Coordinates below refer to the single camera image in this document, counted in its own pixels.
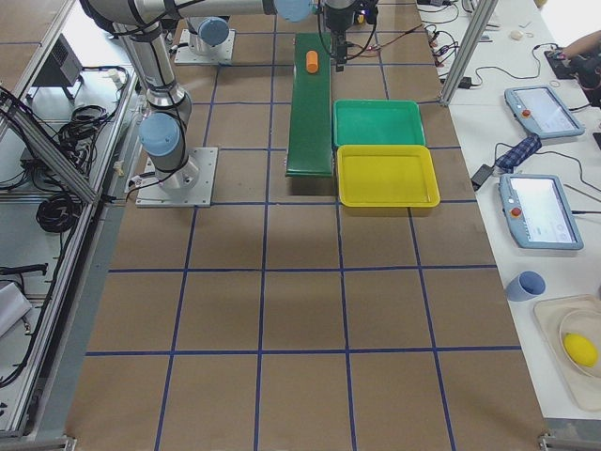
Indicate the green conveyor belt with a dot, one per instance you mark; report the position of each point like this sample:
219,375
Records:
309,152

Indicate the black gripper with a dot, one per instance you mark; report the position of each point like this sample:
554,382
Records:
335,21

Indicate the plain orange cylinder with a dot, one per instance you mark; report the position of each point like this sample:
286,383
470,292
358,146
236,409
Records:
312,62

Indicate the near blue teach pendant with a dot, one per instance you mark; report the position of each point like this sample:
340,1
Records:
537,212

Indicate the blue teach pendant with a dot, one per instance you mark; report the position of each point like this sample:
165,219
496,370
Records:
537,212
540,111

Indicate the blue plaid folded umbrella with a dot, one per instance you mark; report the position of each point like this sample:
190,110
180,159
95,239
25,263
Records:
518,154

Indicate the blue plastic cup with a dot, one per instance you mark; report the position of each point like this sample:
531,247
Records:
525,286

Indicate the yellow lemon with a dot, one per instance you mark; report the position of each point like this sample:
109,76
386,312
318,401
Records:
580,350

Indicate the aluminium frame post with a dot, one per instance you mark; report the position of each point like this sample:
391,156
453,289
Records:
479,18

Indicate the yellow plastic tray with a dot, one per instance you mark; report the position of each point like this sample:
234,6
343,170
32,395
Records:
386,176

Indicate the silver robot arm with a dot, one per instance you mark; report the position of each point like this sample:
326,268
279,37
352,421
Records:
207,32
140,24

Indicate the green plastic tray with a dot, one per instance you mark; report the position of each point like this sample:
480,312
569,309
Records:
377,122

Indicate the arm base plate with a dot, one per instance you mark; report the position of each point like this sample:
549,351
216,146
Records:
216,56
191,186

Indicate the far blue teach pendant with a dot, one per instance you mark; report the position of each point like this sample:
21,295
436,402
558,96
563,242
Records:
540,111

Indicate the person forearm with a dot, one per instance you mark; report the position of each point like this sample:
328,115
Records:
582,45

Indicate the grey control box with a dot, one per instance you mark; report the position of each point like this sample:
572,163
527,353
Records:
61,69

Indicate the black power adapter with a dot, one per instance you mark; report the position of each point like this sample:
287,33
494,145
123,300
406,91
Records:
481,175

